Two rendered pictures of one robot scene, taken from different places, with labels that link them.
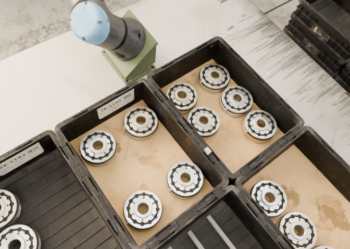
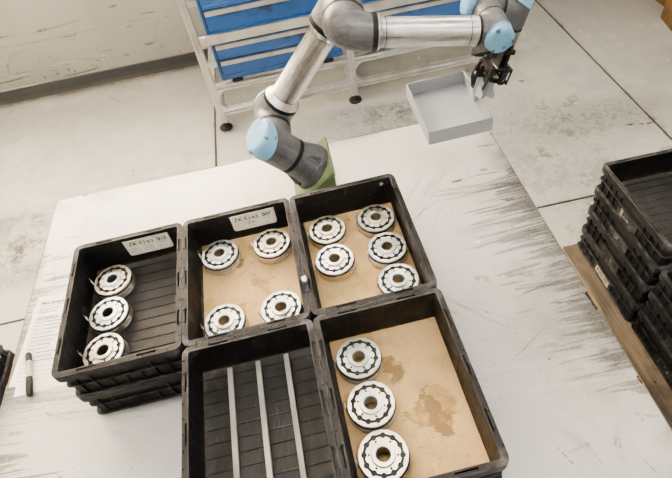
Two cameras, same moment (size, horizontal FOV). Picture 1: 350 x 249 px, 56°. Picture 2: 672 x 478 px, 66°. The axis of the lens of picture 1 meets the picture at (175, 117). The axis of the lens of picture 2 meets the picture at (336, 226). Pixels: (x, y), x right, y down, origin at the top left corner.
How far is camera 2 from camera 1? 73 cm
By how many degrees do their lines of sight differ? 28
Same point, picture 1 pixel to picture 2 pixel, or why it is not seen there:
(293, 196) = (396, 371)
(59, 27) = not seen: hidden behind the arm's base
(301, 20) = (605, 197)
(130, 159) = (245, 277)
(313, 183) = (432, 366)
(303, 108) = (505, 294)
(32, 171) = (159, 261)
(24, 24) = not seen: hidden behind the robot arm
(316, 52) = (624, 249)
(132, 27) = (310, 152)
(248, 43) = (471, 202)
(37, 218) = (140, 301)
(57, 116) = not seen: hidden behind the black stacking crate
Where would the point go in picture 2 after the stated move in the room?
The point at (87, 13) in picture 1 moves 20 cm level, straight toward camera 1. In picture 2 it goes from (259, 128) to (238, 174)
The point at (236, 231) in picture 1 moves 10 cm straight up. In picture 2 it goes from (308, 382) to (300, 361)
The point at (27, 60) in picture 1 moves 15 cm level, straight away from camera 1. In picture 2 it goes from (223, 174) to (226, 148)
